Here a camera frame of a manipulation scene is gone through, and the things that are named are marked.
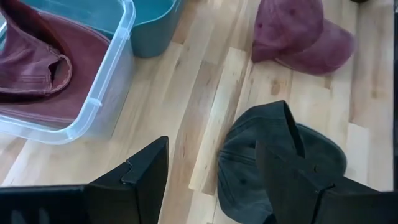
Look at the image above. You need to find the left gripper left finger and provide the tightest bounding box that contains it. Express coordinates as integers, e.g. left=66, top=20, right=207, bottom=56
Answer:
left=84, top=136, right=170, bottom=224

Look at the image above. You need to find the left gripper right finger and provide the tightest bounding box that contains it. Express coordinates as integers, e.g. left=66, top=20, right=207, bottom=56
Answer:
left=254, top=141, right=383, bottom=224

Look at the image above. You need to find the black baseball cap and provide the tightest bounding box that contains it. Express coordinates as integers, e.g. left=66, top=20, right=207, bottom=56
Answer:
left=216, top=100, right=348, bottom=224

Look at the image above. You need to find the maroon baseball cap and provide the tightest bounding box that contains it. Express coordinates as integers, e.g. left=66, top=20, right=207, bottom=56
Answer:
left=0, top=0, right=111, bottom=130
left=251, top=0, right=356, bottom=77

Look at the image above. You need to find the clear plastic bin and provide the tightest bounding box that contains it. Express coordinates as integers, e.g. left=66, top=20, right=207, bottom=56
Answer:
left=0, top=0, right=137, bottom=146

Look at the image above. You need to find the teal plastic bin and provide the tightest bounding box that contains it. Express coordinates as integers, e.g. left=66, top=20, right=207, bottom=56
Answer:
left=21, top=0, right=185, bottom=59

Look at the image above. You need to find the black table edge rail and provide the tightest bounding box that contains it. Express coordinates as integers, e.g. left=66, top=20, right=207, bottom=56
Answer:
left=392, top=0, right=398, bottom=191

